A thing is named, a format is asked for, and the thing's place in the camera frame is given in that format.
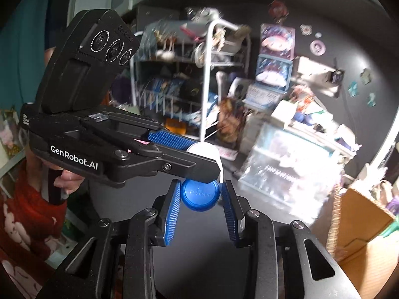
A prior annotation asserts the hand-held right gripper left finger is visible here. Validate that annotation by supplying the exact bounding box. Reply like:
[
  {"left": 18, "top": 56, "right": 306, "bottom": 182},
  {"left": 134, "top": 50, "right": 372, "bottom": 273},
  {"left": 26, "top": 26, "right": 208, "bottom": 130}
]
[{"left": 36, "top": 179, "right": 182, "bottom": 299}]

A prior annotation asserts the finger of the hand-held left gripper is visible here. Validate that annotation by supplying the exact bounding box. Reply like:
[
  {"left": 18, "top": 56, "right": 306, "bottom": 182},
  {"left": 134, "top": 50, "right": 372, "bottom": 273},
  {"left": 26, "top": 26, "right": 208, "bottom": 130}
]
[
  {"left": 79, "top": 112, "right": 203, "bottom": 151},
  {"left": 107, "top": 145, "right": 221, "bottom": 188}
]

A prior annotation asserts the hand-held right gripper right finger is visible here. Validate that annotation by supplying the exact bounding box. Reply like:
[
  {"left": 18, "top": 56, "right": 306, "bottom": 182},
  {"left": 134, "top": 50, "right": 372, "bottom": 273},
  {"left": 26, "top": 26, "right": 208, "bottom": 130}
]
[{"left": 220, "top": 180, "right": 359, "bottom": 299}]

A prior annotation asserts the white and blue contact lens case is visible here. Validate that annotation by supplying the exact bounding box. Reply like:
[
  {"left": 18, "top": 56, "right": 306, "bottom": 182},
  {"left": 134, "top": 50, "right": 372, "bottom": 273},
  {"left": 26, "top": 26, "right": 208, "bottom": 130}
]
[{"left": 181, "top": 142, "right": 223, "bottom": 212}]

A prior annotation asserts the person's left hand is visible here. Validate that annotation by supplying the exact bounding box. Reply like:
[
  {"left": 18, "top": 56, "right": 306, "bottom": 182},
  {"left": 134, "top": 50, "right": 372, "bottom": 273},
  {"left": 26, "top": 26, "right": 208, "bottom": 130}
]
[{"left": 58, "top": 168, "right": 88, "bottom": 194}]

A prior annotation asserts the yellow box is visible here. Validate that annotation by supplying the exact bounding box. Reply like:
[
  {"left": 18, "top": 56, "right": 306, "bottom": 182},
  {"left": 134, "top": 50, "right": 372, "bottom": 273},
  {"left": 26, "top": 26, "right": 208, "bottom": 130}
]
[{"left": 164, "top": 118, "right": 188, "bottom": 134}]

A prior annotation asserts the blue illustrated box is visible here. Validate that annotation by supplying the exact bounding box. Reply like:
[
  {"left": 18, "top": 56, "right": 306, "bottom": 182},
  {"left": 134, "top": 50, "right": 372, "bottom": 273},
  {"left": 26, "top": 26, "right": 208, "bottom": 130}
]
[{"left": 140, "top": 78, "right": 219, "bottom": 125}]

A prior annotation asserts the black cat plush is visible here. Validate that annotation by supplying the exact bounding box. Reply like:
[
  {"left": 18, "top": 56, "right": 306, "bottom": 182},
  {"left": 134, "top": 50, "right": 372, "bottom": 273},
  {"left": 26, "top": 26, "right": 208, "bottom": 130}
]
[{"left": 179, "top": 79, "right": 206, "bottom": 103}]

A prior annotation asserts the white sachet packet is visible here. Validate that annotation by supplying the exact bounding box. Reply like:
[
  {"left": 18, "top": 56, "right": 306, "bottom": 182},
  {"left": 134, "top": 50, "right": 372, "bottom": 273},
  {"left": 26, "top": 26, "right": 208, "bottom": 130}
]
[{"left": 216, "top": 146, "right": 239, "bottom": 162}]

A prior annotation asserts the illustrated art card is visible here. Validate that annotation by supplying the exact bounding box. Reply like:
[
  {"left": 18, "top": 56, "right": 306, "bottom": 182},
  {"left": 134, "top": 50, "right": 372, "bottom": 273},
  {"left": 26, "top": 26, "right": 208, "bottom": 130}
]
[{"left": 216, "top": 96, "right": 247, "bottom": 145}]

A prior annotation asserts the clear zip bag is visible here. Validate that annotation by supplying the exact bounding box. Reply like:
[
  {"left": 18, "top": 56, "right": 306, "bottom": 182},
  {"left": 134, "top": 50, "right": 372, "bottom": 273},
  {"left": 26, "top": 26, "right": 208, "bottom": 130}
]
[{"left": 238, "top": 121, "right": 343, "bottom": 212}]

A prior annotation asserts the white labelled box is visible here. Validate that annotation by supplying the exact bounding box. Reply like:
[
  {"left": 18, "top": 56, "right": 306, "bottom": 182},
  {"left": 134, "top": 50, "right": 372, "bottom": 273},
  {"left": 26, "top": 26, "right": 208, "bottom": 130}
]
[{"left": 245, "top": 84, "right": 283, "bottom": 109}]

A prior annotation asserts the white pink pouch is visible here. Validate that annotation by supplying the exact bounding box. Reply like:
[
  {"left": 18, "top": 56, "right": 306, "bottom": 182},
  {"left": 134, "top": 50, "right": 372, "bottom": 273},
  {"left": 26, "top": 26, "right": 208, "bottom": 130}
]
[{"left": 181, "top": 8, "right": 237, "bottom": 38}]

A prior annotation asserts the blue character display box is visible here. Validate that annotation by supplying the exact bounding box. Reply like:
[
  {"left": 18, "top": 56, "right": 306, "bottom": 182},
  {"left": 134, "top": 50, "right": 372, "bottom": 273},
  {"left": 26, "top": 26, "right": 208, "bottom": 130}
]
[{"left": 255, "top": 54, "right": 294, "bottom": 92}]

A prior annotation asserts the cardboard box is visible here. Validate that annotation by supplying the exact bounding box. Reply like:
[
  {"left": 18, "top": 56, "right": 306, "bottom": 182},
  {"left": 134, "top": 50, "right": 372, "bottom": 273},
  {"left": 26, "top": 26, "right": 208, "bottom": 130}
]
[{"left": 326, "top": 187, "right": 399, "bottom": 287}]

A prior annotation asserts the pink character display box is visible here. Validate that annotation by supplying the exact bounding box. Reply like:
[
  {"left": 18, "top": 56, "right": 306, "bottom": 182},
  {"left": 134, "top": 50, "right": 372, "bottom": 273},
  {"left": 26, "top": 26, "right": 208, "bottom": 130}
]
[{"left": 259, "top": 23, "right": 296, "bottom": 60}]

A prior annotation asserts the person's red patterned clothing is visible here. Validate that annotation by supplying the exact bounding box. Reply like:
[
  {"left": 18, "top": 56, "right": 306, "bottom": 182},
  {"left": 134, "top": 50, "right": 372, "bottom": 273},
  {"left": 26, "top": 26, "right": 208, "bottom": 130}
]
[{"left": 0, "top": 162, "right": 69, "bottom": 299}]

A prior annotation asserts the round badge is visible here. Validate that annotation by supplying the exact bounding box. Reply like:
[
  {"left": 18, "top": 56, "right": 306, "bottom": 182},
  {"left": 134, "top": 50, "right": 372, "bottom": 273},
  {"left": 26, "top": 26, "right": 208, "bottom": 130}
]
[{"left": 310, "top": 40, "right": 326, "bottom": 55}]

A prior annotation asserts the white wire rack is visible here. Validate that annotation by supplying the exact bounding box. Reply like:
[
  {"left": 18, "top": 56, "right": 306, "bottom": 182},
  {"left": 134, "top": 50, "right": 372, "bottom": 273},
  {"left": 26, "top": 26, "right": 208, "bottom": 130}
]
[{"left": 129, "top": 19, "right": 252, "bottom": 141}]

